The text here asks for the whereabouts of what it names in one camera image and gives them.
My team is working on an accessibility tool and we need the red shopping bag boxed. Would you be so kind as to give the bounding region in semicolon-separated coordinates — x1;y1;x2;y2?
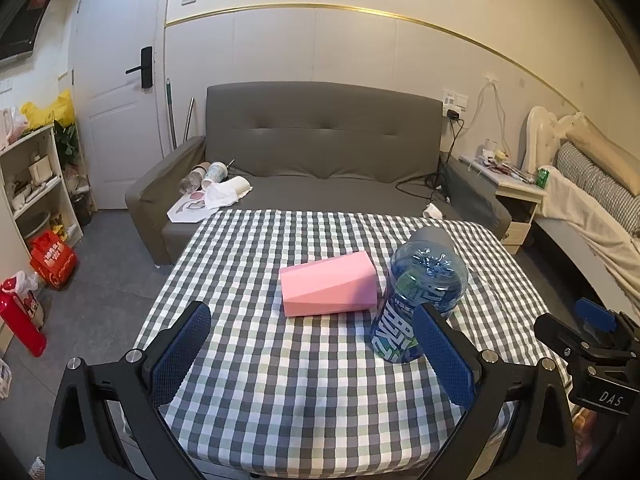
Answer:
29;230;79;292

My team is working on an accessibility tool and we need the white crumpled cloth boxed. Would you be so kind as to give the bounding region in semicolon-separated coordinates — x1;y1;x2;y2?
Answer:
201;180;242;210

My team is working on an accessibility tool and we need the white plastic bag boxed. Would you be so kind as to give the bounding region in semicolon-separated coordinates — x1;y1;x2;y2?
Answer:
5;271;45;322

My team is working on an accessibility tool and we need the grey checkered tablecloth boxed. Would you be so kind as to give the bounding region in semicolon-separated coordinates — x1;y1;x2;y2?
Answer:
122;208;576;477

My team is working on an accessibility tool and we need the grey plastic basin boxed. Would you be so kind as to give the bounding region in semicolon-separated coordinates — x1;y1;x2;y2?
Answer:
19;211;51;241

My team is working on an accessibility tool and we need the cream blanket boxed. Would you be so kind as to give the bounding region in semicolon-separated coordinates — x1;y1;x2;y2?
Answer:
539;164;640;282

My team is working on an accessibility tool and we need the white door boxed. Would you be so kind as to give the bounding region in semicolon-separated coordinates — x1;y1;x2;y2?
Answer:
70;0;174;211

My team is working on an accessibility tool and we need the black power cable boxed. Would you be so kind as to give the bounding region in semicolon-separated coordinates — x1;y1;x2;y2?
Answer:
395;117;466;207

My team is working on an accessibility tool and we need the white cup with green print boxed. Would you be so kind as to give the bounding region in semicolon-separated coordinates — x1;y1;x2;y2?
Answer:
202;161;230;186

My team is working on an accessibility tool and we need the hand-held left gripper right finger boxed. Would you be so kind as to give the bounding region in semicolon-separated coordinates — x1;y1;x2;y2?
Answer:
411;302;584;480

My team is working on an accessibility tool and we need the pink box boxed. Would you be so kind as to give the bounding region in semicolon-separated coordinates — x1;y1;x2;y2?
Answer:
279;251;378;317

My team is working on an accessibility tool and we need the black waste bin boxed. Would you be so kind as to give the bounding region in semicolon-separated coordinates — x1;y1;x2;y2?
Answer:
69;193;94;228

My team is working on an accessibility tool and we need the cream carved headboard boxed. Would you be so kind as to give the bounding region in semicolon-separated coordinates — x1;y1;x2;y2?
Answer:
521;105;585;174

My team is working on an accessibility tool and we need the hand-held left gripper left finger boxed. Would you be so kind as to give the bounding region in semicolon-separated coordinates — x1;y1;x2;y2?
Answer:
45;301;213;480

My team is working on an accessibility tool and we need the cream bedside cabinet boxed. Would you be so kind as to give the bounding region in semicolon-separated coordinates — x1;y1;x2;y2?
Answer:
459;152;549;256

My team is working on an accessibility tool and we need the grey bed frame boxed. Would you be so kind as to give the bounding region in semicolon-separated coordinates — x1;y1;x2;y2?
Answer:
530;217;640;322

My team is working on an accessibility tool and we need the white hanging cable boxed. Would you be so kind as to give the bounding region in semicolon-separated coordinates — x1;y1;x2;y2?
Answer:
469;79;510;157

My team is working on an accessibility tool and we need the grey textured pillow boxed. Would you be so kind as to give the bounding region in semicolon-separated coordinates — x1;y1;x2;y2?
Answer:
555;141;640;237

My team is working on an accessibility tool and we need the grey fabric sofa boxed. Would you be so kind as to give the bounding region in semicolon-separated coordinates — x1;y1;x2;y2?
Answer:
125;81;513;267

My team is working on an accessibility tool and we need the green potted plant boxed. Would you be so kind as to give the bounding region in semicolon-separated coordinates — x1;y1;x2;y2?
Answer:
53;120;79;167

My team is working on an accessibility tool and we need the beige pillow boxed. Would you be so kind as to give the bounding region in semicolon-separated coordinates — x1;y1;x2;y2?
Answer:
565;114;640;197

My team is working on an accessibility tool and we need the wall-mounted television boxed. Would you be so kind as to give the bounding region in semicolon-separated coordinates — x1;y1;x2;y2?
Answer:
0;0;69;63

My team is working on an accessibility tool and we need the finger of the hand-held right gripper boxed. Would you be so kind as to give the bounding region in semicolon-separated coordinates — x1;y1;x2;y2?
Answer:
533;312;603;361
574;297;640;347

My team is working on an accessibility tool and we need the white wall socket panel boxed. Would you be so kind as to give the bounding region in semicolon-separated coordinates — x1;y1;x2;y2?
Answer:
441;88;470;114

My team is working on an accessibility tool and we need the black door lock handle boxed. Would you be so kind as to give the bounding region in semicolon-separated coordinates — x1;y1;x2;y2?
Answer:
125;46;154;89

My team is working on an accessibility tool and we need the white open shelf unit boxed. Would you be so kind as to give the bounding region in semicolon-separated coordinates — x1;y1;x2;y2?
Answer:
0;124;84;261

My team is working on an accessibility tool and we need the red fire extinguisher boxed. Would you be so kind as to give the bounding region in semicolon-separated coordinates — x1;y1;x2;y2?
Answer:
0;281;48;359

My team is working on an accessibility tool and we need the plain white paper cup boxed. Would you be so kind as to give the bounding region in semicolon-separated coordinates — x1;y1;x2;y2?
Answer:
227;175;253;201

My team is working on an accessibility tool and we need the metal pole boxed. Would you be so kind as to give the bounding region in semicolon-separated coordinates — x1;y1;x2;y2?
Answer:
182;97;196;142

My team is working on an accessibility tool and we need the yellow plastic bag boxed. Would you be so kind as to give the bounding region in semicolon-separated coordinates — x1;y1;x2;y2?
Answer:
20;90;75;132

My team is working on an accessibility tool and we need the large blue water bottle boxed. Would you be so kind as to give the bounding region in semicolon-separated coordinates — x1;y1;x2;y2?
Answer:
370;226;470;364

